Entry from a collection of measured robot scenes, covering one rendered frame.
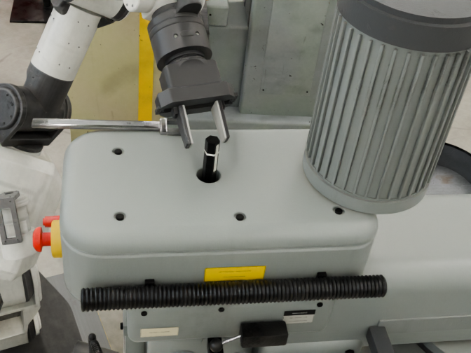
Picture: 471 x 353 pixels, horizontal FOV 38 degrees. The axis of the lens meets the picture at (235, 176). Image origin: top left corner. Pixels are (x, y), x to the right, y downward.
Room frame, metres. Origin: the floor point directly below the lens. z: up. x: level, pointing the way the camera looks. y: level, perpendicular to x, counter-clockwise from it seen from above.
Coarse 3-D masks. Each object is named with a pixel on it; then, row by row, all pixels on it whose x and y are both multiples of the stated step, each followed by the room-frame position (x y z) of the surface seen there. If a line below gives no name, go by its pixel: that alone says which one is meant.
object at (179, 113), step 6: (174, 108) 0.83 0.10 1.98; (180, 108) 0.83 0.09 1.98; (174, 114) 0.83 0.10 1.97; (180, 114) 0.82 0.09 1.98; (180, 120) 0.82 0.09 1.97; (186, 120) 0.82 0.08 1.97; (180, 126) 0.82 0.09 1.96; (186, 126) 0.81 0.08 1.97; (180, 132) 0.82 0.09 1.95; (186, 132) 0.80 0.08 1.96; (186, 138) 0.79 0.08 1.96; (186, 144) 0.79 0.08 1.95; (192, 144) 0.79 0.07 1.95
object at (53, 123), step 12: (36, 120) 0.86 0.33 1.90; (48, 120) 0.87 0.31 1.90; (60, 120) 0.87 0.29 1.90; (72, 120) 0.87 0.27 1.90; (84, 120) 0.88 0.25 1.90; (96, 120) 0.88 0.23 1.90; (108, 120) 0.89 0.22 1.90; (120, 120) 0.89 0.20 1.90; (132, 120) 0.90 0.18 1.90; (168, 120) 0.91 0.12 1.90; (168, 132) 0.88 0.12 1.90
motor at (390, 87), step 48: (384, 0) 0.79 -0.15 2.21; (432, 0) 0.81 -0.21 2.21; (336, 48) 0.82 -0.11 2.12; (384, 48) 0.77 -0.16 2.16; (432, 48) 0.75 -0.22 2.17; (336, 96) 0.80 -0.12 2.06; (384, 96) 0.76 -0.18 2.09; (432, 96) 0.76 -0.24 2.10; (336, 144) 0.79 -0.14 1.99; (384, 144) 0.76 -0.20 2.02; (432, 144) 0.78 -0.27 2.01; (336, 192) 0.77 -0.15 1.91; (384, 192) 0.76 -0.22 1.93
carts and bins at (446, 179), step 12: (444, 144) 2.75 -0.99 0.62; (444, 156) 2.73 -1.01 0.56; (456, 156) 2.71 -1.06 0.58; (468, 156) 2.68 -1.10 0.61; (444, 168) 2.70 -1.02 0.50; (456, 168) 2.70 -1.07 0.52; (468, 168) 2.66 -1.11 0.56; (432, 180) 2.60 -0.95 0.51; (444, 180) 2.61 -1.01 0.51; (456, 180) 2.62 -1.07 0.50; (468, 180) 2.64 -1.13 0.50; (432, 192) 2.51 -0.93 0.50; (444, 192) 2.52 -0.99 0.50; (456, 192) 2.53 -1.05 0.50; (468, 192) 2.54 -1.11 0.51
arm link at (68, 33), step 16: (64, 0) 1.14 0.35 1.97; (64, 16) 1.15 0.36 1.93; (80, 16) 1.15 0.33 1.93; (96, 16) 1.17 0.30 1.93; (48, 32) 1.14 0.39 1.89; (64, 32) 1.14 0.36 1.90; (80, 32) 1.15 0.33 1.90; (48, 48) 1.12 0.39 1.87; (64, 48) 1.13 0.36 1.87; (80, 48) 1.14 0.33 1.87; (48, 64) 1.11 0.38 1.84; (64, 64) 1.12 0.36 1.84; (80, 64) 1.15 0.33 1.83; (64, 80) 1.12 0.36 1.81
